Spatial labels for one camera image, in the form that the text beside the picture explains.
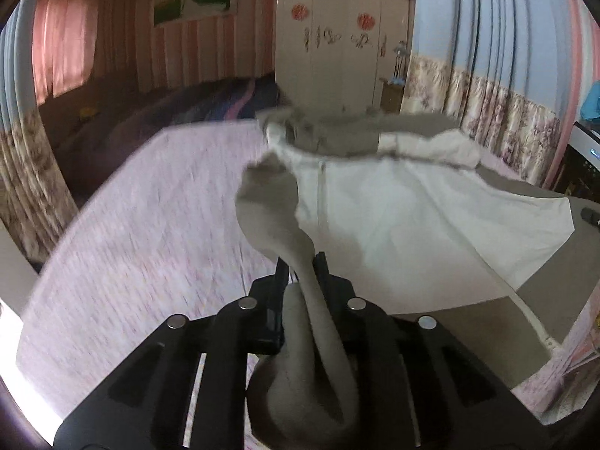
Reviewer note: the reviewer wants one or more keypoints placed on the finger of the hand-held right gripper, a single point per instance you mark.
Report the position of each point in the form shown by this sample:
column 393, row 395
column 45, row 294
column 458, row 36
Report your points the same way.
column 590, row 218

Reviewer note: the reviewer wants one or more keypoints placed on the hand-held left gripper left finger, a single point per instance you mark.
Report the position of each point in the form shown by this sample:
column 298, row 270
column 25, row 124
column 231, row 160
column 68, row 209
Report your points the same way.
column 269, row 300

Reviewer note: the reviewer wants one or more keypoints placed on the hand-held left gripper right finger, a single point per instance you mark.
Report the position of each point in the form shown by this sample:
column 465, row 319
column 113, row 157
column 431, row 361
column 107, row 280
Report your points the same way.
column 335, row 295

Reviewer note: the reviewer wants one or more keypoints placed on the olive and cream jacket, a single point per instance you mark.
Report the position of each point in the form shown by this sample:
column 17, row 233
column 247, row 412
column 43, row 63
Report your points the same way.
column 398, row 206

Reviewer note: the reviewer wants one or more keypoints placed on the dark cabinet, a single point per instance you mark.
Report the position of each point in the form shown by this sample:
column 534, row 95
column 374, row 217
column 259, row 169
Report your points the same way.
column 581, row 164

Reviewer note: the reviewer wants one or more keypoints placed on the striped blanket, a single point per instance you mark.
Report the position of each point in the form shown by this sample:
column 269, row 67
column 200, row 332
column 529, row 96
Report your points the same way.
column 211, row 103

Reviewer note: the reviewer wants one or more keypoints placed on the wooden nightstand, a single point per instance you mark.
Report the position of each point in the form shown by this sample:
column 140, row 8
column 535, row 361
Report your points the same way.
column 391, row 96

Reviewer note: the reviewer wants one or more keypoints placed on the blue curtain with floral hem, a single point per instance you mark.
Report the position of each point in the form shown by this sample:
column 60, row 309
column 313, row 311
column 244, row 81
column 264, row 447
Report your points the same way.
column 28, row 173
column 492, row 33

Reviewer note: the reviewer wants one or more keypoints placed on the white wardrobe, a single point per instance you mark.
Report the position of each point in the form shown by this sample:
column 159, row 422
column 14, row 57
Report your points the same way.
column 328, row 75

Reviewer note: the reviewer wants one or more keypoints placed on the dark pink bed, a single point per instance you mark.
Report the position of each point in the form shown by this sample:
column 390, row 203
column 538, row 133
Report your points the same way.
column 93, row 150

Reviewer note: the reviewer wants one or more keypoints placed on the desk lamp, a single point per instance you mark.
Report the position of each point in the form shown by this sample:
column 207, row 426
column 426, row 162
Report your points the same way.
column 400, row 58

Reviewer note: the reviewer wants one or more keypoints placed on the white panel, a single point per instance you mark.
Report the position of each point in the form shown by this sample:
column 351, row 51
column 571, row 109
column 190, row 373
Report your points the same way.
column 16, row 272

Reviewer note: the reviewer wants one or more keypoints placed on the yellow plush toy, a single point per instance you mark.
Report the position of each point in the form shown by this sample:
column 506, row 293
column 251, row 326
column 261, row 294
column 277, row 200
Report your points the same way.
column 89, row 112

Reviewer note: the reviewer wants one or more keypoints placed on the red round paper decoration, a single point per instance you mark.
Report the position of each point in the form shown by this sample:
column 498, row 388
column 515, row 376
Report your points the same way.
column 300, row 11
column 366, row 21

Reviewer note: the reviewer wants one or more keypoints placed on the pink window curtain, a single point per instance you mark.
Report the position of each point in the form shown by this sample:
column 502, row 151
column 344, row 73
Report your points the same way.
column 61, row 37

